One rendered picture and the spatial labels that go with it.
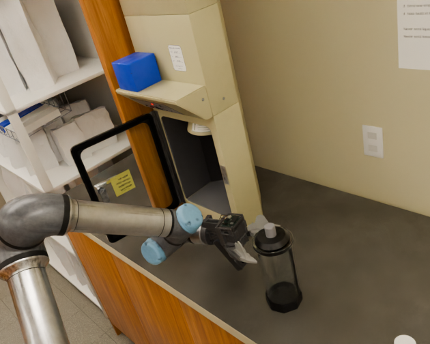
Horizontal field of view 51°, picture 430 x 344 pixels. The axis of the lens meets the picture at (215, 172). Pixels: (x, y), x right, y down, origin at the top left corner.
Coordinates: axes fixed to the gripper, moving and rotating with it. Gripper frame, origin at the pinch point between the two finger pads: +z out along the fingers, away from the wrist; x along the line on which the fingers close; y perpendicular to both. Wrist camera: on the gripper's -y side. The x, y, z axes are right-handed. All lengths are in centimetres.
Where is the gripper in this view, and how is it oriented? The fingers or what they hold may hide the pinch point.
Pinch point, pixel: (271, 246)
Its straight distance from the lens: 123.6
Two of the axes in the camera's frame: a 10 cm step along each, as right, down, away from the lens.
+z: 8.1, 0.2, -5.9
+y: -2.9, -8.5, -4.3
